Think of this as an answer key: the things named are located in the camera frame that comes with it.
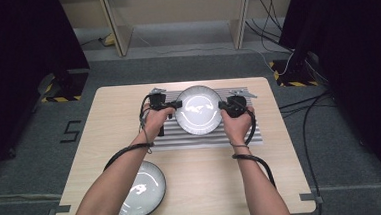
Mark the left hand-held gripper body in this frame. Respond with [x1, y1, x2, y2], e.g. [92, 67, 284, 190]
[147, 85, 176, 113]

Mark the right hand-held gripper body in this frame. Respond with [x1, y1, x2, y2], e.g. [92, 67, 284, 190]
[224, 86, 260, 119]

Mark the white plate with brown rim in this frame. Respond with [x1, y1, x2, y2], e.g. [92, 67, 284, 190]
[114, 158, 169, 215]
[172, 83, 225, 137]

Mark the person's right hand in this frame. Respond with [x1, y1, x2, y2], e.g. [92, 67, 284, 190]
[220, 105, 258, 147]

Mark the person's left hand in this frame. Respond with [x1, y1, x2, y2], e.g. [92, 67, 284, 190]
[137, 101, 179, 146]

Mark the metal dish rack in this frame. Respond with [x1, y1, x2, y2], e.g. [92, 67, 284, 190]
[147, 84, 264, 153]

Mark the black stand base hazard tape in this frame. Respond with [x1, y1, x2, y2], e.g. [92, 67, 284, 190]
[269, 57, 321, 90]
[39, 68, 91, 105]

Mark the wooden desk leg panel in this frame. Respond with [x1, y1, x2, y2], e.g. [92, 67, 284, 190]
[97, 0, 136, 59]
[226, 0, 255, 51]

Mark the yellow object on floor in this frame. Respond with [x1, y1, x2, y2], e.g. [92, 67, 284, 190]
[103, 33, 117, 48]

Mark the black curtain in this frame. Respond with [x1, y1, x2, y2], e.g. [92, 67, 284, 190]
[276, 0, 381, 210]
[0, 0, 97, 170]

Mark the white floor cable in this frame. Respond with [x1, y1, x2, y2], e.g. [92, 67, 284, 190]
[133, 20, 298, 86]

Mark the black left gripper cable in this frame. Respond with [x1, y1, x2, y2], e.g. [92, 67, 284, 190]
[98, 93, 157, 172]

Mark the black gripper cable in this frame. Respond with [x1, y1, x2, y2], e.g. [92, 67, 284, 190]
[98, 93, 157, 172]
[228, 105, 278, 191]

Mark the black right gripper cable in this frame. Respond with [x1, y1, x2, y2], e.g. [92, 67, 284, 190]
[228, 105, 278, 191]

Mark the long black floor cable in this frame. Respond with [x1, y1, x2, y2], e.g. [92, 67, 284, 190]
[298, 91, 338, 215]

